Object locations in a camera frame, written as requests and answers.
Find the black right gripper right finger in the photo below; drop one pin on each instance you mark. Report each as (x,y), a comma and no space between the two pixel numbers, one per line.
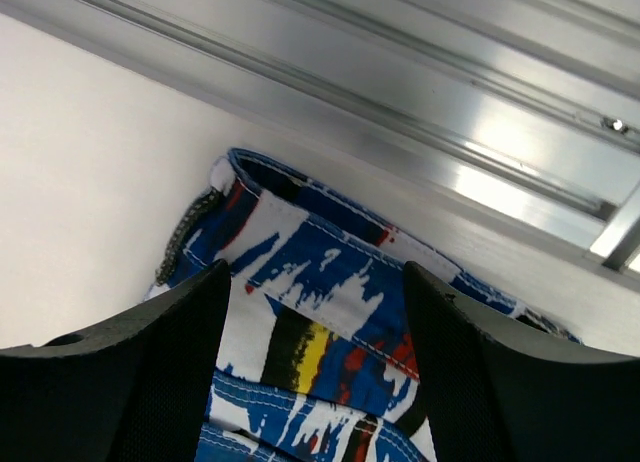
(497,389)

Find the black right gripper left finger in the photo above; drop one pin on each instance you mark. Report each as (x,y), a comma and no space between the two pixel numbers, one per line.
(130,388)

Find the blue patterned trousers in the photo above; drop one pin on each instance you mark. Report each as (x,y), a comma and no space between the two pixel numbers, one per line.
(315,362)

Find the aluminium corner frame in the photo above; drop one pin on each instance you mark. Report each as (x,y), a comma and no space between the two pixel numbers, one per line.
(527,110)

